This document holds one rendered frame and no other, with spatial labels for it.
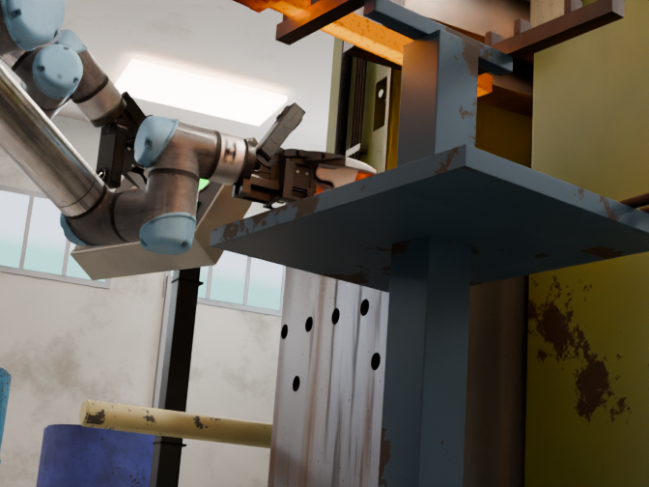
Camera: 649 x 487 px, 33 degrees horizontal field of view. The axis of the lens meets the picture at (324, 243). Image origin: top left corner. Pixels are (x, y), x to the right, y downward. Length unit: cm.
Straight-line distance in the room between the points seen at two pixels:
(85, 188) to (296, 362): 43
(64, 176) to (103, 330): 757
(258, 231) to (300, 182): 52
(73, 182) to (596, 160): 72
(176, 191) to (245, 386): 789
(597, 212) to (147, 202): 74
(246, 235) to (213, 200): 89
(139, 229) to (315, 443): 40
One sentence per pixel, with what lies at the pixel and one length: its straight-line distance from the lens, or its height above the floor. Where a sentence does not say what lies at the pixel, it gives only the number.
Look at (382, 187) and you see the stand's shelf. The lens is 99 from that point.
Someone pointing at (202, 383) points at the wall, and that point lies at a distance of 930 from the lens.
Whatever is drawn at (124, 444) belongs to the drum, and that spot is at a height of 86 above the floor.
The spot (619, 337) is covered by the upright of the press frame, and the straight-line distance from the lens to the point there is 143.
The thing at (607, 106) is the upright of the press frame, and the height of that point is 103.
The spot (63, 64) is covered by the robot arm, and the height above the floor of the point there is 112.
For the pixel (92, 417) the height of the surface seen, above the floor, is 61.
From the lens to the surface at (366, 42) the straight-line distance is 133.
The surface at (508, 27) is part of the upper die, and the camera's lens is 192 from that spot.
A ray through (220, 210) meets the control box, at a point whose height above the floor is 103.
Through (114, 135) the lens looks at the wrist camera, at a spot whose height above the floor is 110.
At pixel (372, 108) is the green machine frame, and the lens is 211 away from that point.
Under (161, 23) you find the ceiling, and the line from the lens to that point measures 761.
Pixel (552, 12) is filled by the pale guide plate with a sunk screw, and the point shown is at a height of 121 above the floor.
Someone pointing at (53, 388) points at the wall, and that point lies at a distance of 899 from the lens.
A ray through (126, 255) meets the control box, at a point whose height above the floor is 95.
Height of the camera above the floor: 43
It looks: 16 degrees up
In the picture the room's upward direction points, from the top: 4 degrees clockwise
